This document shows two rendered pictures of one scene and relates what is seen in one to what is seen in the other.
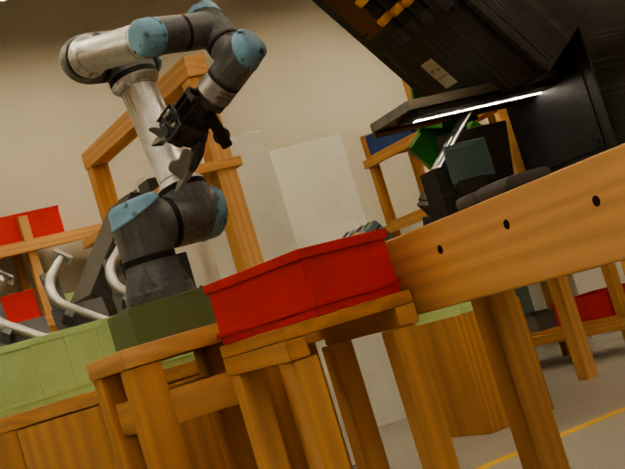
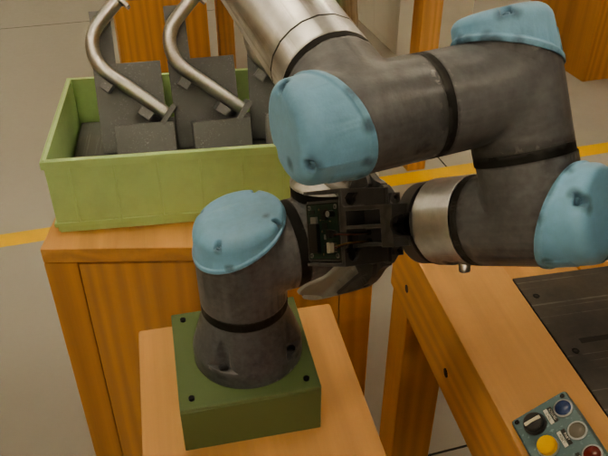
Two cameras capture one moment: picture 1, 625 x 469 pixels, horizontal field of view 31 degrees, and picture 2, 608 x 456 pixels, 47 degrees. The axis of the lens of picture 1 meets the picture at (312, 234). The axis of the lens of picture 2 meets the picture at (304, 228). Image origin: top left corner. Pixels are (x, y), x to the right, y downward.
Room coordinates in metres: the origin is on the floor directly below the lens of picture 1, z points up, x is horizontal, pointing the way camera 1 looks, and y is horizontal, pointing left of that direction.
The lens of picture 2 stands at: (1.78, 0.11, 1.64)
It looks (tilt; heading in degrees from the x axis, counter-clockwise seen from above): 35 degrees down; 13
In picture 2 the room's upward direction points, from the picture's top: straight up
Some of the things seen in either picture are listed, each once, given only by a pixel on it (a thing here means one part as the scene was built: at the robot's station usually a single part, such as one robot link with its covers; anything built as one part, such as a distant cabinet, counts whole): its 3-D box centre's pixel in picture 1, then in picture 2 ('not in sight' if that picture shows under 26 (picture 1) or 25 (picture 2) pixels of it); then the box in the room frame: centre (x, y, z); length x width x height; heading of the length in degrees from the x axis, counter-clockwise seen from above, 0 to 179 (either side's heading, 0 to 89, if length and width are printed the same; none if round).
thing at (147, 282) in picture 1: (154, 278); (246, 321); (2.45, 0.35, 0.98); 0.15 x 0.15 x 0.10
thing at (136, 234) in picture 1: (142, 226); (245, 252); (2.45, 0.35, 1.10); 0.13 x 0.12 x 0.14; 127
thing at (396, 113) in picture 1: (473, 101); not in sight; (2.21, -0.38, 1.11); 0.39 x 0.16 x 0.03; 115
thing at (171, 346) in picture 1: (175, 346); (251, 397); (2.45, 0.35, 0.83); 0.32 x 0.32 x 0.04; 26
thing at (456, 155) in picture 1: (473, 177); not in sight; (2.18, -0.33, 0.97); 0.10 x 0.02 x 0.14; 115
